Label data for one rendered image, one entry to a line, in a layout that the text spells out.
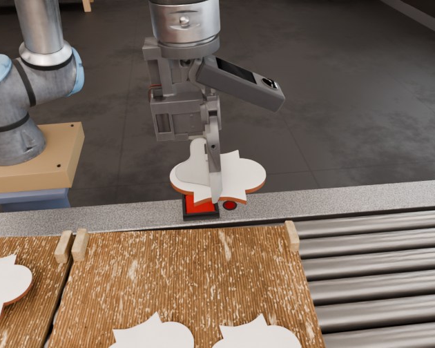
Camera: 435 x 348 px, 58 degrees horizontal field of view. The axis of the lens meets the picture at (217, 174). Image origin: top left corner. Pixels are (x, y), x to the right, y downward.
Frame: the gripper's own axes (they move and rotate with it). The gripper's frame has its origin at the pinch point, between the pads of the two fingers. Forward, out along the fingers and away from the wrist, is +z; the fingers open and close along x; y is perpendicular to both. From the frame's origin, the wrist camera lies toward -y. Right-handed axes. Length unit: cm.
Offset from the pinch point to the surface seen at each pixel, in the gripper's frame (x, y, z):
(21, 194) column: -30, 48, 24
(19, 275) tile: 2.8, 33.4, 15.2
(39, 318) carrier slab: 8.8, 29.6, 18.8
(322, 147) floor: -174, -73, 119
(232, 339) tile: 14.2, -0.2, 19.9
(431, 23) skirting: -422, -272, 127
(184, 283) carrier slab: 3.3, 7.2, 20.3
